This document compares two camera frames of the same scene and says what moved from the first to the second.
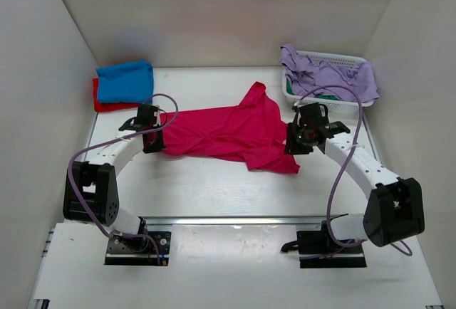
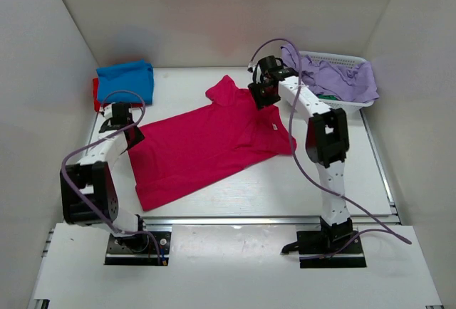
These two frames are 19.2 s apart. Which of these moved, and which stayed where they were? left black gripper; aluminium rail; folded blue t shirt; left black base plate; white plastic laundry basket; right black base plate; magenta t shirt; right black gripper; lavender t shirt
Moved: right black gripper; left black gripper; magenta t shirt
Stayed: white plastic laundry basket; lavender t shirt; left black base plate; folded blue t shirt; right black base plate; aluminium rail
